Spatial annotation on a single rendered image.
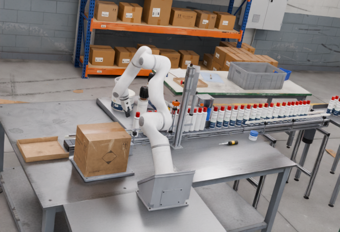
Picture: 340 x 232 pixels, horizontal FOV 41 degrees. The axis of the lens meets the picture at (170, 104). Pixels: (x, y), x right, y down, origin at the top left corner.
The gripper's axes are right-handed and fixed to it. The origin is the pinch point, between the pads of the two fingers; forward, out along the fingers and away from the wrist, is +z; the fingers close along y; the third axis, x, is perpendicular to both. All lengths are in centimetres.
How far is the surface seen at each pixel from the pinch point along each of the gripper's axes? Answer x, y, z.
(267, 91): -209, 92, 105
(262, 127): -125, -4, 67
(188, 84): -47, -16, -15
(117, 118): -0.6, 32.0, 21.1
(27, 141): 75, 11, -3
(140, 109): -20.7, 25.1, 16.5
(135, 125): -3.5, -2.2, 11.1
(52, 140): 58, 12, 4
